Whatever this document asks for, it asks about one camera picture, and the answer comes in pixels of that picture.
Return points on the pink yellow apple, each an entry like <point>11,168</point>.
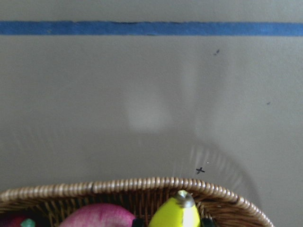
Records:
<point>99,215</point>

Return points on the brown wicker fruit basket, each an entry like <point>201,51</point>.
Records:
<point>141,196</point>

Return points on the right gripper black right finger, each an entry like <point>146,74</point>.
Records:
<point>207,222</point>

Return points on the dark purple plum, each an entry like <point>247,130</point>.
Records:
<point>16,220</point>

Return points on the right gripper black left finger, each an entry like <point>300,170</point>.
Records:
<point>138,222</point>

